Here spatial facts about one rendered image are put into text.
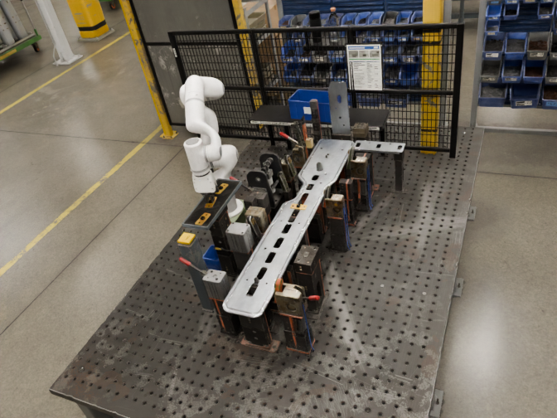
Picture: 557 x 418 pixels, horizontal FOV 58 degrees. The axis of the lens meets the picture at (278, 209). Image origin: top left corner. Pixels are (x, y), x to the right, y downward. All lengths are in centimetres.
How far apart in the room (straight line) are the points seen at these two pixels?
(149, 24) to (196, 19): 55
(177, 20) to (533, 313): 376
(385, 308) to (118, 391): 125
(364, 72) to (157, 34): 258
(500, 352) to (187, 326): 176
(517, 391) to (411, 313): 89
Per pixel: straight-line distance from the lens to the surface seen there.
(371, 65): 316
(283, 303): 206
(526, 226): 400
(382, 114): 321
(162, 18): 509
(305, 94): 335
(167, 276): 281
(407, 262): 262
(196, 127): 231
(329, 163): 282
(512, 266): 367
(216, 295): 222
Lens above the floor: 253
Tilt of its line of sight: 37 degrees down
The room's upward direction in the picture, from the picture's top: 11 degrees counter-clockwise
